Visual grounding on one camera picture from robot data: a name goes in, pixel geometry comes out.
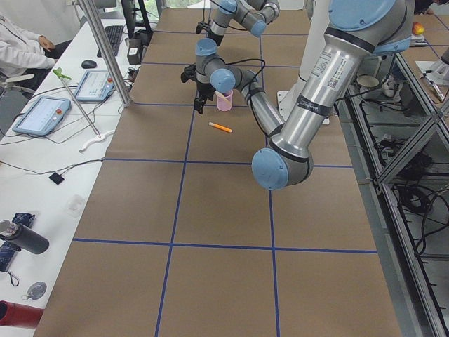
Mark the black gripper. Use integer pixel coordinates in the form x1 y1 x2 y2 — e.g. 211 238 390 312
207 32 223 46
194 81 215 114

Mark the orange highlighter pen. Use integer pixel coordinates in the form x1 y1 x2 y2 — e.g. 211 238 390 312
208 121 233 133

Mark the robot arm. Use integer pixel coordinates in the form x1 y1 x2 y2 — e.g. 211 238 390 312
181 1 415 190
207 0 280 46

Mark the pink mesh pen holder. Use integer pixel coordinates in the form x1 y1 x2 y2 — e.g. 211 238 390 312
215 90 234 112

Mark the black computer monitor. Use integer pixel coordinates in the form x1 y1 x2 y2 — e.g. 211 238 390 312
120 0 153 39

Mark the far teach pendant tablet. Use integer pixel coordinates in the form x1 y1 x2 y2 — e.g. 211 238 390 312
74 70 115 103

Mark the teach pendant tablet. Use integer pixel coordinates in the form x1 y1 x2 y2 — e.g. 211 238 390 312
13 96 72 136
74 70 115 103

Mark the black keyboard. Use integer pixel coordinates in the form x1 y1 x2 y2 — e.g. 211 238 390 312
105 25 124 56

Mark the black computer mouse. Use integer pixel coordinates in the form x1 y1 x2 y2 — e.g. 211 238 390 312
81 60 97 69

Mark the near teach pendant tablet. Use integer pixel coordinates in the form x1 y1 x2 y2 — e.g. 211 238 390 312
13 96 72 136

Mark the small black box device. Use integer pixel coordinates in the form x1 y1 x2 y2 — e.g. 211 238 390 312
48 172 65 185

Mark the seated person in white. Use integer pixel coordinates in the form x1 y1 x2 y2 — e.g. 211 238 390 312
1 15 71 91

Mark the black water bottle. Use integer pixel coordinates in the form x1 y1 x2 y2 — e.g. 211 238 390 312
1 220 49 254

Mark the blue folded umbrella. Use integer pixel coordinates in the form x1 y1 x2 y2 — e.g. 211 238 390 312
1 213 35 272

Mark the round metal lid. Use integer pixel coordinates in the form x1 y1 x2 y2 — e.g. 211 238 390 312
22 281 47 300

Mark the red bottle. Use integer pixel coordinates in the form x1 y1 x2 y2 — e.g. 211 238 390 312
1 300 44 329

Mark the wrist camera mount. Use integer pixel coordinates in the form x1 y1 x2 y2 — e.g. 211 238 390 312
195 21 210 34
180 64 196 83

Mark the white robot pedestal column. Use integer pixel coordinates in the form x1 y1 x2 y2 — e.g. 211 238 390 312
277 0 330 121

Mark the aluminium frame post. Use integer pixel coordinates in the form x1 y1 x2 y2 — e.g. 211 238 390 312
79 0 130 107

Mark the grabber stick with green handle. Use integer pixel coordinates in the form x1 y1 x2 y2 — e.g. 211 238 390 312
52 67 100 138

